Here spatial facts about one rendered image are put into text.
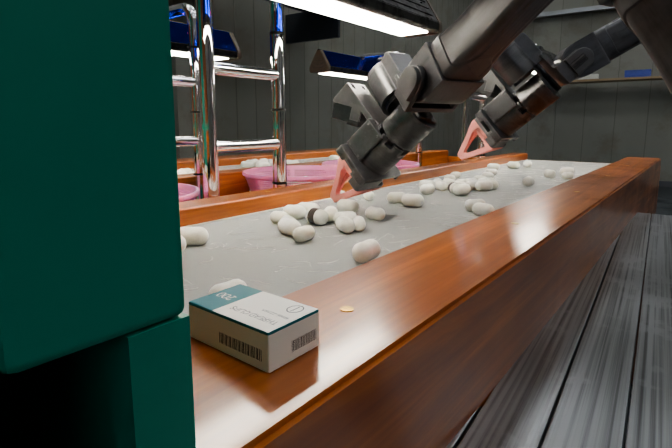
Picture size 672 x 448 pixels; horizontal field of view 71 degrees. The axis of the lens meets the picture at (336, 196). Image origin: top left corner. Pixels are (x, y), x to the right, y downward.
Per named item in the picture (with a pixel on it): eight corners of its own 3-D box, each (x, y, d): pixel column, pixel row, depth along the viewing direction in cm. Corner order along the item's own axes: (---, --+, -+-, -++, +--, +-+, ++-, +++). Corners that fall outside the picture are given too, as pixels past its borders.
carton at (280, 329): (319, 345, 24) (319, 308, 23) (269, 374, 21) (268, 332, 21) (241, 315, 27) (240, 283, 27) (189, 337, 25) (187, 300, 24)
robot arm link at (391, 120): (368, 115, 67) (400, 80, 63) (394, 123, 71) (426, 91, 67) (387, 151, 63) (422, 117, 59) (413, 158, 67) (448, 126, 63)
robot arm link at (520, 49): (489, 59, 77) (550, 4, 74) (485, 65, 86) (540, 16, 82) (537, 110, 77) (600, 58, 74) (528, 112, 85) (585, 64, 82)
